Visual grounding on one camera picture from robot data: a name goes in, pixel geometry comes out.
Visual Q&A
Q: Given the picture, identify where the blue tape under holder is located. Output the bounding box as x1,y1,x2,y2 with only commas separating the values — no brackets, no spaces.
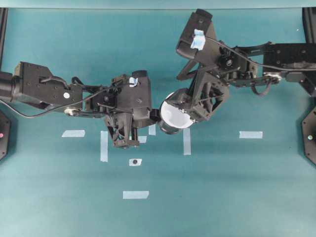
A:
138,136,147,143

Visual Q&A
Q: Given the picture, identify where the blue tape strip bottom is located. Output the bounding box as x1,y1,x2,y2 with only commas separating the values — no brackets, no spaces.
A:
122,191,150,199

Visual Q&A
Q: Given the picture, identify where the blue tape strip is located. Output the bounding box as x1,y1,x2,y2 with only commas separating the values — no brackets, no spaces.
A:
239,131,263,139
122,191,150,199

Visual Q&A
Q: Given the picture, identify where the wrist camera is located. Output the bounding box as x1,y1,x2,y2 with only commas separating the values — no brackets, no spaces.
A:
176,9,220,65
116,70,152,128

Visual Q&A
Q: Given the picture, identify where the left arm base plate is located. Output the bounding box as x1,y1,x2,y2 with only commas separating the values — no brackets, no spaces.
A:
0,111,11,159

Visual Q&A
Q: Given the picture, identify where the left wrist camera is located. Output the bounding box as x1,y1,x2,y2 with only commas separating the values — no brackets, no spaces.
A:
116,70,152,128

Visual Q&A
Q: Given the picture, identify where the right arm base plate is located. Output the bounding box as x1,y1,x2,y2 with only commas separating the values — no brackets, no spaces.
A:
302,108,316,164

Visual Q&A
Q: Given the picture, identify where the blue tape vertical by holder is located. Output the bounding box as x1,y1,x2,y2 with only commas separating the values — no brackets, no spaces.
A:
148,124,156,136

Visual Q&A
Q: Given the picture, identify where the blue tape below cup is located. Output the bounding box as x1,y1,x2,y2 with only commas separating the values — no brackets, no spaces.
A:
183,128,192,156

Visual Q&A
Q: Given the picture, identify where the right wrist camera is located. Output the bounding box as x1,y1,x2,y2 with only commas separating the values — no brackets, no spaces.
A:
176,9,220,65

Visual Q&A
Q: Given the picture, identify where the blue tape strip vertical left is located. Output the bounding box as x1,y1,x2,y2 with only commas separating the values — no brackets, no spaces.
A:
100,131,108,162

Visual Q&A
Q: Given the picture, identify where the right black frame rail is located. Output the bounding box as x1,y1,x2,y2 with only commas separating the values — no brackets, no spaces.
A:
302,7,316,43

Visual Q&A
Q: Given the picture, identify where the left black frame rail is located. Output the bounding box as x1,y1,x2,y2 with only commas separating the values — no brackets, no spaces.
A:
0,7,8,66

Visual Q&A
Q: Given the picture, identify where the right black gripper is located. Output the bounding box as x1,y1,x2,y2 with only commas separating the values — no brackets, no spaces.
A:
164,61,243,123

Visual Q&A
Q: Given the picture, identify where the black cup holder with handle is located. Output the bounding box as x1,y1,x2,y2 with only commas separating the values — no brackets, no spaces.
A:
156,117,181,135

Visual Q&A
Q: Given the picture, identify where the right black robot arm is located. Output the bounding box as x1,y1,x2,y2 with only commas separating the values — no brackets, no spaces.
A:
165,42,316,122

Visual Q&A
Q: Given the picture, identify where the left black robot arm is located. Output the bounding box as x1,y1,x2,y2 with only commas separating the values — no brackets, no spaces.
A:
0,62,160,149

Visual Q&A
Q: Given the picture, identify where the white paper cup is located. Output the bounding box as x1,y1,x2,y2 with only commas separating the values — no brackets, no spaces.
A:
160,101,194,129

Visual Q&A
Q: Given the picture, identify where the blue tape strip right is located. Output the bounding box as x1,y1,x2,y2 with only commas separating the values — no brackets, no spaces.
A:
239,131,263,139

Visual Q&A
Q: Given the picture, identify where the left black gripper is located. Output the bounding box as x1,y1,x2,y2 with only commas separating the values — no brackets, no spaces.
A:
85,75,161,150

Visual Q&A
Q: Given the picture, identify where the black frame rail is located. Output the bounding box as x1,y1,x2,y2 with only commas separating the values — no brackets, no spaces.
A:
0,7,8,66
302,7,316,43

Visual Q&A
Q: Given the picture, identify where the tape patch with black dot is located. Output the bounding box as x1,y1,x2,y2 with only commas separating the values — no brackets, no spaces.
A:
129,158,142,166

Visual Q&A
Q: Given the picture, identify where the blue tape strip left angled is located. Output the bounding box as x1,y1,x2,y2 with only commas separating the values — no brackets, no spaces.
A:
62,130,85,138

